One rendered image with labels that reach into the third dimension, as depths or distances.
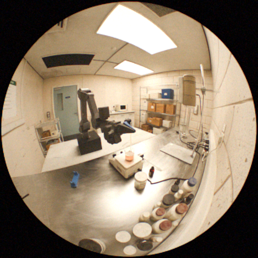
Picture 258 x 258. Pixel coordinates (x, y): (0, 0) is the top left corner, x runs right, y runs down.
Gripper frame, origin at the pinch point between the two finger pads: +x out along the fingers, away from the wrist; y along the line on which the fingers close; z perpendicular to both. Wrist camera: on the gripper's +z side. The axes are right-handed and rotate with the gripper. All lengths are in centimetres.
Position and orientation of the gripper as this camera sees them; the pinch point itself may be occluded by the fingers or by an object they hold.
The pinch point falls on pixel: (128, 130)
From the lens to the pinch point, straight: 37.6
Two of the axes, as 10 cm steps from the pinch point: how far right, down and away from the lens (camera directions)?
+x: 8.4, 1.7, -5.1
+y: -5.4, 2.6, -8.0
